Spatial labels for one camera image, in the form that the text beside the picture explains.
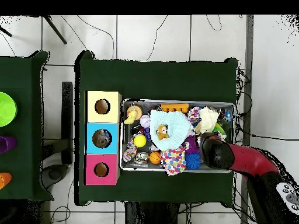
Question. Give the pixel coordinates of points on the purple cup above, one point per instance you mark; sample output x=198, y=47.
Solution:
x=8, y=144

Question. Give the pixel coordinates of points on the black tripod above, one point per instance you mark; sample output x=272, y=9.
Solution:
x=56, y=30

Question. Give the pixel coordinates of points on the yellow tennis ball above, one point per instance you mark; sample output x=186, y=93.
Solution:
x=140, y=141

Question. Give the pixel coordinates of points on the dark green tablecloth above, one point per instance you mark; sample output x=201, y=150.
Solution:
x=151, y=79
x=23, y=70

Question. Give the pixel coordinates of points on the polka dot cloth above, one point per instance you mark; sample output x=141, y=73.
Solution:
x=174, y=161

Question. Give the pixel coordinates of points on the blue spiky ball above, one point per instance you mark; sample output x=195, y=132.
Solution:
x=193, y=161

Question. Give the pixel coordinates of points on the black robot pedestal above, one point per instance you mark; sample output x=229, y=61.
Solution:
x=149, y=214

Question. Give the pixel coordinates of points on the silver mesh bin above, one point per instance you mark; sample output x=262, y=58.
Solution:
x=144, y=104

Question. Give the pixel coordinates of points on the orange building brick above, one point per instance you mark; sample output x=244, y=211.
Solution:
x=175, y=108

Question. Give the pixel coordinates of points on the purple spiky monster toy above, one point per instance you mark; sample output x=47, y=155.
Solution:
x=191, y=143

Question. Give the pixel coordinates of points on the wooden three-hole box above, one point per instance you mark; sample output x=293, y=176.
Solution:
x=91, y=116

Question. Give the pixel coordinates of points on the yellow plush duck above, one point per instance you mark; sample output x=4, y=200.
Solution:
x=131, y=116

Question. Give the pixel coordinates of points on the orange cup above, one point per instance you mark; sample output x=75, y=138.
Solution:
x=4, y=180

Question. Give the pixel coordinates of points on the brown plush toy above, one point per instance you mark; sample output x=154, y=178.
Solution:
x=162, y=132

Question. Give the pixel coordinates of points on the lime green bowl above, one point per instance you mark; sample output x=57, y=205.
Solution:
x=7, y=109

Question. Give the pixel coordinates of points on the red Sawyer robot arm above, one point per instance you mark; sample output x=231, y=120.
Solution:
x=247, y=161

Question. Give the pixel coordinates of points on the mint green cloth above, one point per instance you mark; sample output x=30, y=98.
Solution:
x=179, y=126

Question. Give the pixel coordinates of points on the white toy baseball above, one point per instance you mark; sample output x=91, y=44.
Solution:
x=144, y=120

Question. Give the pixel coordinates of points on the black panel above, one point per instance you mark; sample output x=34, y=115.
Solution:
x=67, y=105

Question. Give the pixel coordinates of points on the cream knitted cloth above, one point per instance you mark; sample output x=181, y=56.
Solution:
x=208, y=120

